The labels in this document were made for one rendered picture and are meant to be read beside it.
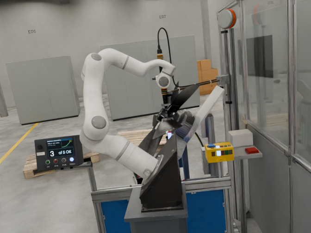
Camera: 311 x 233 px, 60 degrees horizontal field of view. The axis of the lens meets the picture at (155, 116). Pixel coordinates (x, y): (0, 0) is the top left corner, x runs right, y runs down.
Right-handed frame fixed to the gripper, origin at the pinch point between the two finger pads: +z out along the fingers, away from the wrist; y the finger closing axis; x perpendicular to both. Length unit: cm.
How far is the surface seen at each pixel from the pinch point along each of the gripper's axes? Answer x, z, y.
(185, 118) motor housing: -33.5, 4.2, 13.9
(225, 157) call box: -49, -41, 32
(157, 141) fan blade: -48.1, -0.6, -9.6
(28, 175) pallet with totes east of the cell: -147, 199, -227
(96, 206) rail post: -76, -37, -54
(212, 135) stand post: -52, 9, 34
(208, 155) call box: -47, -41, 22
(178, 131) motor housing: -42.3, -0.8, 6.9
